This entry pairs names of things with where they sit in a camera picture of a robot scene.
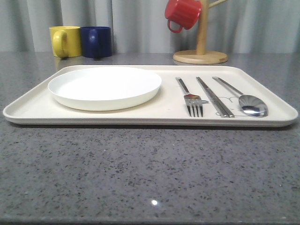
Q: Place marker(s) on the red ribbed mug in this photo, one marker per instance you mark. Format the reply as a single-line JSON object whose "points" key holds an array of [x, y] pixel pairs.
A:
{"points": [[182, 14]]}

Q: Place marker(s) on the wooden mug tree stand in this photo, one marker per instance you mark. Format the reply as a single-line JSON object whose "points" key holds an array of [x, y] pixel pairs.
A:
{"points": [[200, 55]]}

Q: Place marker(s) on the steel spoon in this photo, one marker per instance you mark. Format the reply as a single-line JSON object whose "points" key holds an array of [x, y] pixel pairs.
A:
{"points": [[249, 104]]}

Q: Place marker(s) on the white round plate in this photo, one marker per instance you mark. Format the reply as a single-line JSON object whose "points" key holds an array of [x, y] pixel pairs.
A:
{"points": [[105, 88]]}

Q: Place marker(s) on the steel fork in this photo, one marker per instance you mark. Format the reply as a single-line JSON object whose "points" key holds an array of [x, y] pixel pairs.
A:
{"points": [[193, 102]]}

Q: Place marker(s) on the grey curtain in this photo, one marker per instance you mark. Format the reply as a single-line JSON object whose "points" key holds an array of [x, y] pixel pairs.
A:
{"points": [[139, 26]]}

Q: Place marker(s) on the dark blue mug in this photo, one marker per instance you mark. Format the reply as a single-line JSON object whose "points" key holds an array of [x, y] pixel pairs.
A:
{"points": [[96, 41]]}

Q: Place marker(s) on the beige rabbit serving tray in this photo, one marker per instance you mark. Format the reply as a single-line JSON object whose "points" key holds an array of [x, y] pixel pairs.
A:
{"points": [[37, 106]]}

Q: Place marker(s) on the yellow mug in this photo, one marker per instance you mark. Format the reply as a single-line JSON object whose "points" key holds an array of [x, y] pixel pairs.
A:
{"points": [[66, 41]]}

